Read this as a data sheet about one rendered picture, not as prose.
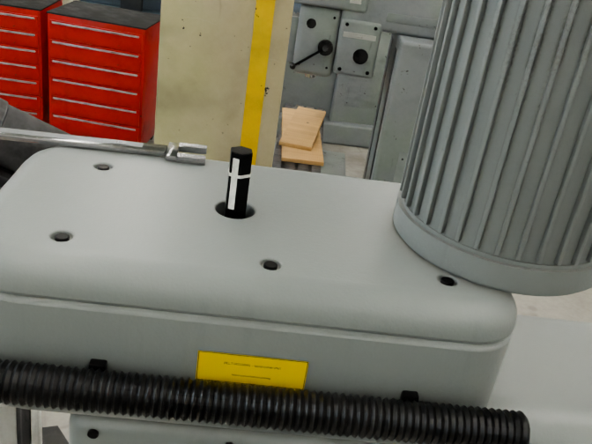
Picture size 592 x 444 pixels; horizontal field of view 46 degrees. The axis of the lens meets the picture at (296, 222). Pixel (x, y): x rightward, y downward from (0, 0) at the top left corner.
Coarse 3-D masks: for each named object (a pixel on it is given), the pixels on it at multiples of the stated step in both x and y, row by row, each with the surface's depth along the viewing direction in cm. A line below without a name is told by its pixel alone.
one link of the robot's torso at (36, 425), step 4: (32, 412) 151; (36, 412) 151; (40, 412) 153; (32, 416) 151; (36, 416) 151; (40, 416) 153; (32, 420) 151; (36, 420) 151; (40, 420) 153; (32, 424) 151; (36, 424) 151; (40, 424) 153; (32, 428) 151; (36, 428) 151; (40, 428) 153; (32, 432) 151; (36, 432) 151; (40, 432) 153; (32, 436) 151; (36, 436) 152; (40, 436) 154; (32, 440) 152; (36, 440) 153; (40, 440) 155
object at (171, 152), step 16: (0, 128) 72; (64, 144) 72; (80, 144) 72; (96, 144) 72; (112, 144) 73; (128, 144) 73; (144, 144) 74; (160, 144) 75; (176, 144) 75; (192, 144) 76; (176, 160) 73; (192, 160) 73
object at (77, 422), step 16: (80, 416) 62; (96, 416) 62; (80, 432) 62; (96, 432) 61; (112, 432) 62; (128, 432) 62; (144, 432) 62; (160, 432) 62; (176, 432) 62; (192, 432) 62; (208, 432) 62; (224, 432) 62; (240, 432) 63; (256, 432) 63
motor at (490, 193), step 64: (448, 0) 57; (512, 0) 50; (576, 0) 48; (448, 64) 56; (512, 64) 52; (576, 64) 50; (448, 128) 57; (512, 128) 53; (576, 128) 52; (448, 192) 58; (512, 192) 55; (576, 192) 54; (448, 256) 59; (512, 256) 57; (576, 256) 57
